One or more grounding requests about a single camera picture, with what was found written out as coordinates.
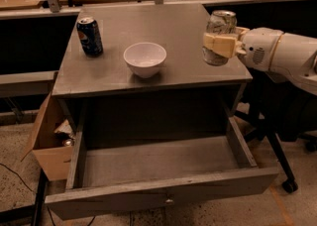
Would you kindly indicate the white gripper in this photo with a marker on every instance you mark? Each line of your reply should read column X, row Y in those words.
column 261, row 49

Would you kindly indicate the green 7up soda can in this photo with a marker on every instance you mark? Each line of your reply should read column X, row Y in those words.
column 221, row 22

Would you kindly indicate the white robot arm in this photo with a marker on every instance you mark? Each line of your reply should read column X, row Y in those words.
column 293, row 57

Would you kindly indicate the grey cabinet with top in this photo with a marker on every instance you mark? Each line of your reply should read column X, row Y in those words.
column 151, row 81

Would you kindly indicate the blue Pepsi can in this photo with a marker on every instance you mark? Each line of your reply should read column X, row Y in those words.
column 89, row 36

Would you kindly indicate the metal drawer knob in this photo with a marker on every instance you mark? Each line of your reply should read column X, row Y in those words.
column 169, row 201

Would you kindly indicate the open grey top drawer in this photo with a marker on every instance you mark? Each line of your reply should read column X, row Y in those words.
column 140, row 177

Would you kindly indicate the can inside cardboard box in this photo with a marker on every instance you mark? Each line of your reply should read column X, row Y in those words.
column 68, row 142

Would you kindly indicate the black office chair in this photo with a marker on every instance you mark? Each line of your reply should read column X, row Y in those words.
column 280, row 112

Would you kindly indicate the white ceramic bowl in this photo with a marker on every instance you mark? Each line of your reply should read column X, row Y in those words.
column 144, row 59

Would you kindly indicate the cardboard box on floor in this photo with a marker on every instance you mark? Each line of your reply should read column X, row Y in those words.
column 45, row 144

